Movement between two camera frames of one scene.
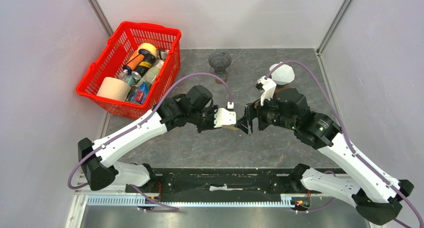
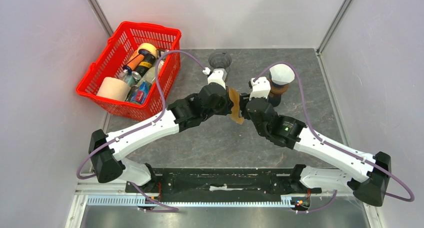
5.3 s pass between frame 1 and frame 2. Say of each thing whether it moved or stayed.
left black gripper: moved
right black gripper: moved
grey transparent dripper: stayed
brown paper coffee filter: moved
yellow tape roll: stayed
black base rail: stayed
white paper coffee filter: stayed
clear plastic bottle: stayed
